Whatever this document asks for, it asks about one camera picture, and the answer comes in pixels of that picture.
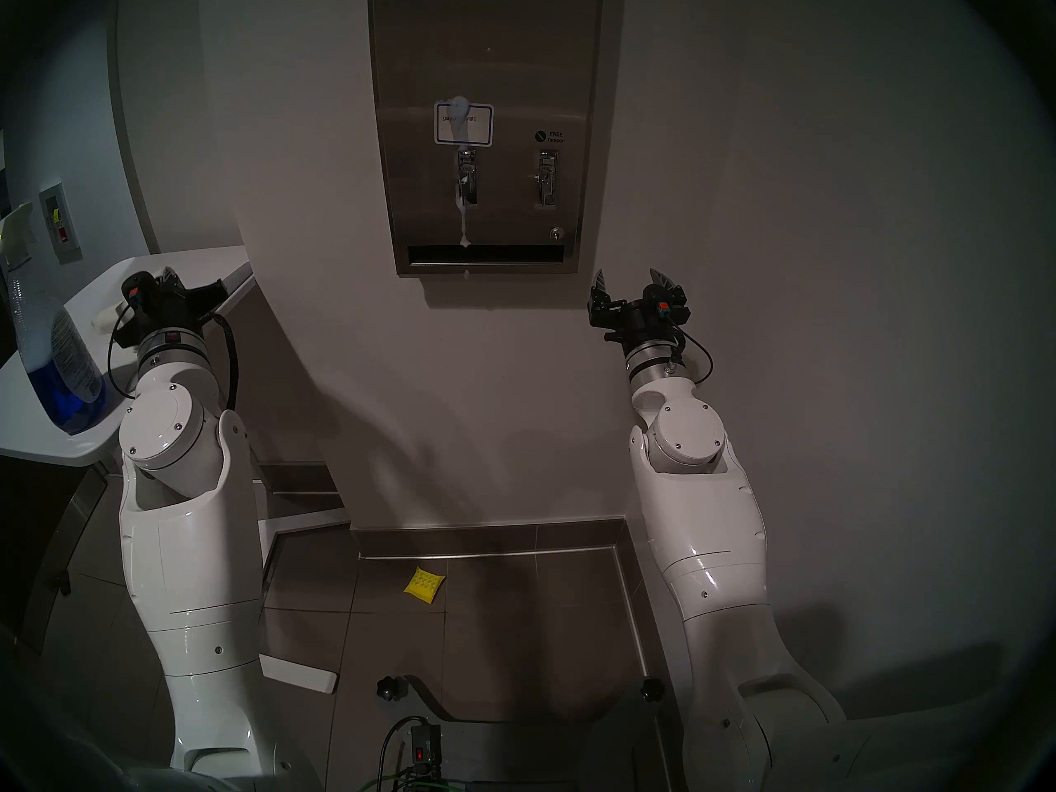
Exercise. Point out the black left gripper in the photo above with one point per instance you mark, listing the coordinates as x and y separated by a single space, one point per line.
169 316

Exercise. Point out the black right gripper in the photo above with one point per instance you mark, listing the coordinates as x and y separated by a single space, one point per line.
631 324

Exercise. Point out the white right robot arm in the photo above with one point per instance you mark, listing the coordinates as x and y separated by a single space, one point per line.
701 551

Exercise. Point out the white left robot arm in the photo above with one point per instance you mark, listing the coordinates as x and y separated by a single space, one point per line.
190 551

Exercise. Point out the dark robot base platform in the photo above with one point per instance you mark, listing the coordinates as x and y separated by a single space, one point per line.
528 749

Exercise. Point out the metal dispenser lever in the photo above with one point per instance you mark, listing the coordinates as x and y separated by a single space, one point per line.
546 180
467 180

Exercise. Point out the free tampon sticker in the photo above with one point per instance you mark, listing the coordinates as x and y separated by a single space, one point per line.
554 138

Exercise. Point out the blue liquid spray bottle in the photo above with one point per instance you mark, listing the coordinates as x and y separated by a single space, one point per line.
49 386

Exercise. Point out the white blue-bordered label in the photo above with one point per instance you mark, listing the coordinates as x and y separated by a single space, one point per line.
478 130

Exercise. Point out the yellow sponge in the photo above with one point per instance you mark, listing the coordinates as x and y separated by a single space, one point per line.
424 585

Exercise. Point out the black knob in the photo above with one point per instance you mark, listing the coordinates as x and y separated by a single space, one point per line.
652 690
392 688

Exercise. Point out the black power box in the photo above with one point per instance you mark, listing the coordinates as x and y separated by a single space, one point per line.
425 749

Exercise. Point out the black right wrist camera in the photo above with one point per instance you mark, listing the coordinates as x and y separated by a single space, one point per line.
670 312

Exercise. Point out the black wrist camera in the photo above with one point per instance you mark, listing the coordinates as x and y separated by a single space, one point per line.
670 312
142 285

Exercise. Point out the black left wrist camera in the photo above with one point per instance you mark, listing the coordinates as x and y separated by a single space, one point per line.
142 285

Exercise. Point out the grey wall outlet plate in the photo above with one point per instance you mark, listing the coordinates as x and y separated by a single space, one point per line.
59 225

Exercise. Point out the stainless steel wall dispenser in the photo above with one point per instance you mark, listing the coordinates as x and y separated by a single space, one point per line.
495 56

